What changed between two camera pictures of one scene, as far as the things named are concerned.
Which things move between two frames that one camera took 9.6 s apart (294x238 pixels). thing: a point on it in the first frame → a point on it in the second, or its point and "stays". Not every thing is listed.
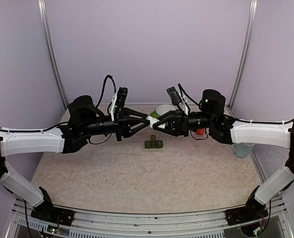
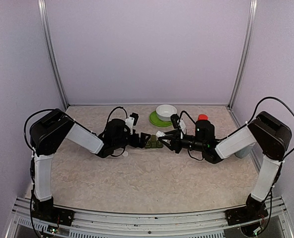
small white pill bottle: (152, 120) → (159, 134)
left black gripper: (122, 125) → (135, 144)
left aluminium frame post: (51, 52) stays
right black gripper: (178, 126) → (175, 140)
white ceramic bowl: (164, 108) stays
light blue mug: (242, 149) stays
